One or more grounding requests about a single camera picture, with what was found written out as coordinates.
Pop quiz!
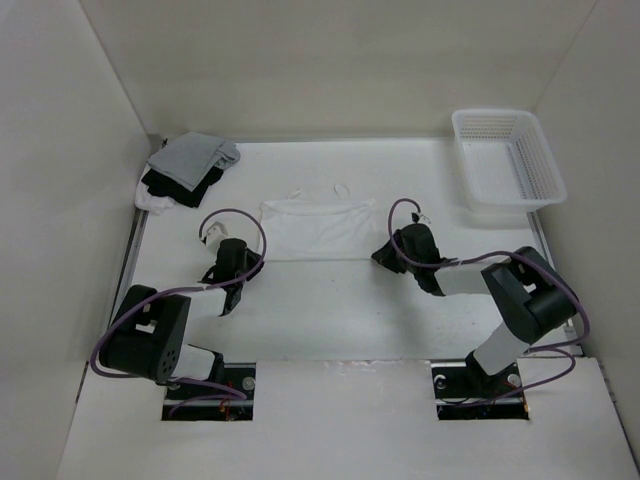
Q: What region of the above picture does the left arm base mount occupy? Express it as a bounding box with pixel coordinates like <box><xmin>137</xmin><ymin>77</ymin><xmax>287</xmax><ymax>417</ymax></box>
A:
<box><xmin>161</xmin><ymin>363</ymin><xmax>257</xmax><ymax>422</ymax></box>

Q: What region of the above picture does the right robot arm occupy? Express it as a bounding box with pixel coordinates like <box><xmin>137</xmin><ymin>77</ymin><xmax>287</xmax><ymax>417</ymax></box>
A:
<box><xmin>371</xmin><ymin>223</ymin><xmax>582</xmax><ymax>396</ymax></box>

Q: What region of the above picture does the folded white tank top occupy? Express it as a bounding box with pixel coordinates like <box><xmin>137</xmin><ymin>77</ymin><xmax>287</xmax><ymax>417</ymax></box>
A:
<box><xmin>134</xmin><ymin>182</ymin><xmax>175</xmax><ymax>216</ymax></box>

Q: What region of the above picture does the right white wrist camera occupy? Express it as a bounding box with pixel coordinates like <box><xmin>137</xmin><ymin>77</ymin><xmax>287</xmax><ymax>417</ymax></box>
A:
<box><xmin>411</xmin><ymin>211</ymin><xmax>431</xmax><ymax>224</ymax></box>

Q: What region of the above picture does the white tank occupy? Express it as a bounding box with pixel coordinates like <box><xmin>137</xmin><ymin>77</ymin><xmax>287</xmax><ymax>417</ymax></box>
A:
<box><xmin>134</xmin><ymin>182</ymin><xmax>175</xmax><ymax>216</ymax></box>
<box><xmin>260</xmin><ymin>184</ymin><xmax>381</xmax><ymax>262</ymax></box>

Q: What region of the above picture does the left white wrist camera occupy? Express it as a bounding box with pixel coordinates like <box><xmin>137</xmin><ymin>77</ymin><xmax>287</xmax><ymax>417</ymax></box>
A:
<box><xmin>200</xmin><ymin>221</ymin><xmax>229</xmax><ymax>254</ymax></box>

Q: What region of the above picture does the metal table edge rail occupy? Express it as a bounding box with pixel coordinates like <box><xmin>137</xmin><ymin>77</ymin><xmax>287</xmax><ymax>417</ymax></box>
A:
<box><xmin>99</xmin><ymin>133</ymin><xmax>169</xmax><ymax>361</ymax></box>

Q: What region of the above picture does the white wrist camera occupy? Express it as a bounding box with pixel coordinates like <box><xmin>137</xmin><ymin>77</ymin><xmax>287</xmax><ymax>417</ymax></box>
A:
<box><xmin>200</xmin><ymin>221</ymin><xmax>229</xmax><ymax>254</ymax></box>
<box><xmin>411</xmin><ymin>211</ymin><xmax>431</xmax><ymax>224</ymax></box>

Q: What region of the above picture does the folded grey tank top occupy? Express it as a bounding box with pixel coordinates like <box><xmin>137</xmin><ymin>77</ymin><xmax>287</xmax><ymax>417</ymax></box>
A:
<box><xmin>148</xmin><ymin>132</ymin><xmax>241</xmax><ymax>190</ymax></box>

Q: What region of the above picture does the white plastic basket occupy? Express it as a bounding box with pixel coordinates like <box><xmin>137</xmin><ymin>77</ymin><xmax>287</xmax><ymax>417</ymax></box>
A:
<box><xmin>451</xmin><ymin>109</ymin><xmax>567</xmax><ymax>215</ymax></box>

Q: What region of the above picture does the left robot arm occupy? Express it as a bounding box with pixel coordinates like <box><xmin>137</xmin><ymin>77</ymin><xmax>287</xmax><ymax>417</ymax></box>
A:
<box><xmin>90</xmin><ymin>238</ymin><xmax>265</xmax><ymax>385</ymax></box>

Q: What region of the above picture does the folded black tank top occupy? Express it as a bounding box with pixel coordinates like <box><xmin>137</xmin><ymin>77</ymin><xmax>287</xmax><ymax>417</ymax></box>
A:
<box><xmin>141</xmin><ymin>167</ymin><xmax>224</xmax><ymax>208</ymax></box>

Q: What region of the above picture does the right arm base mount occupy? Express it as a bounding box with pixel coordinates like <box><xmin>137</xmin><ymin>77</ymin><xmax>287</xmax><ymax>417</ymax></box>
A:
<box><xmin>431</xmin><ymin>362</ymin><xmax>529</xmax><ymax>421</ymax></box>

